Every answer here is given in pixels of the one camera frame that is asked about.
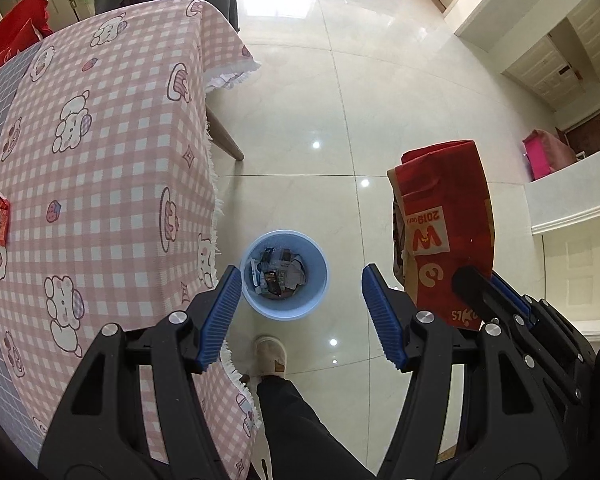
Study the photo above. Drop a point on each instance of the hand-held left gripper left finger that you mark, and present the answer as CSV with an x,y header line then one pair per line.
x,y
220,320

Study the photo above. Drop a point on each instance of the blue plastic bin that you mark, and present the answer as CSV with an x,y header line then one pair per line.
x,y
252,260

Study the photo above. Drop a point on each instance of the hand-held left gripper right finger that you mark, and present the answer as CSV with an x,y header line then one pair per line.
x,y
382,320

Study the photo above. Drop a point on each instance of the red printed cardboard box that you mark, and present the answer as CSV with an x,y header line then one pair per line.
x,y
450,195

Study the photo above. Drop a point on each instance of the beige slipper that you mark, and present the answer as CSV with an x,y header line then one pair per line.
x,y
270,357

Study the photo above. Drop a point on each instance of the person's leg in black trousers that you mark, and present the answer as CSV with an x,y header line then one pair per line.
x,y
300,430

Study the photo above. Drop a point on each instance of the white counter ledge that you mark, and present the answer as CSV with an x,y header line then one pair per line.
x,y
570,200

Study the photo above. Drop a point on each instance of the pile of crumpled wrappers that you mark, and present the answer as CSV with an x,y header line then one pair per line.
x,y
280,275

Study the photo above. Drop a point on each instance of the white panelled door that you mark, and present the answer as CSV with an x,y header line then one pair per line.
x,y
535,70

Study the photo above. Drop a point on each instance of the wooden table leg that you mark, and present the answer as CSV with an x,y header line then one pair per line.
x,y
225,135

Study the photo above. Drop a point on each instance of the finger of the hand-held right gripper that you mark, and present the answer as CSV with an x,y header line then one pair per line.
x,y
512,292
472,285

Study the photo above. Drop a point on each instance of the red bag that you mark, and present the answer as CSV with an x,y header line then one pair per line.
x,y
15,30

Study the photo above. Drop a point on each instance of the pink checked tablecloth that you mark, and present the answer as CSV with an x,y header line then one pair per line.
x,y
120,160

